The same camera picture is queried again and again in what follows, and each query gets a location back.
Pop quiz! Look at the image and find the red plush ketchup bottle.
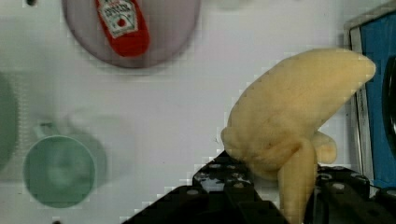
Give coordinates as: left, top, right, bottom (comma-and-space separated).
95, 0, 150, 57

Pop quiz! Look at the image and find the grey round plate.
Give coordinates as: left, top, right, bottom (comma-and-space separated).
62, 0, 202, 68

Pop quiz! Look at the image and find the green perforated colander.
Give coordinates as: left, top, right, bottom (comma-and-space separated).
0, 76, 17, 168

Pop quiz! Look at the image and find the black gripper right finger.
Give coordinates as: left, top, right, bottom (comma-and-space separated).
304, 166, 396, 224

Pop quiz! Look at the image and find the silver black toaster oven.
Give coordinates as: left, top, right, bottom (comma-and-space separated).
344, 0, 395, 188

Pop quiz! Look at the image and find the green plastic mug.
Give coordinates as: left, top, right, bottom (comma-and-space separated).
22, 122, 107, 208

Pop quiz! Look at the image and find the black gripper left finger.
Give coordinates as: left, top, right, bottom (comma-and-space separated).
121, 151, 289, 224

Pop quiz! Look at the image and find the yellow plush banana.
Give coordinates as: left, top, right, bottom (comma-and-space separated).
221, 49, 375, 224

